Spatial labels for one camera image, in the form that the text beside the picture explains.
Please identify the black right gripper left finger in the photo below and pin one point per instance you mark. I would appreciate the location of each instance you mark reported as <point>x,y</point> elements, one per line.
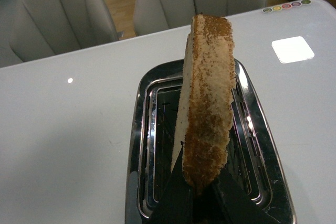
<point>176,203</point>

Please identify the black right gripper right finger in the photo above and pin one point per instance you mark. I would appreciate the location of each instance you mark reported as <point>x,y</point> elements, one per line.
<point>235,203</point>

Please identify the slice of bread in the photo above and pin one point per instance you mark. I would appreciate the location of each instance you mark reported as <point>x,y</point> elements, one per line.
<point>204,116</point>

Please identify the cream toaster with chrome top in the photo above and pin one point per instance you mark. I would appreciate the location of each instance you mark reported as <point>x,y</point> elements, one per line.
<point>253,160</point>

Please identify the coloured round stickers strip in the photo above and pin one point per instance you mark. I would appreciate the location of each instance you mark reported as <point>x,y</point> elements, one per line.
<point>286,6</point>

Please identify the grey chair on left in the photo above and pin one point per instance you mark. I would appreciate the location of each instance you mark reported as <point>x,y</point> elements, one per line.
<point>44,28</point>

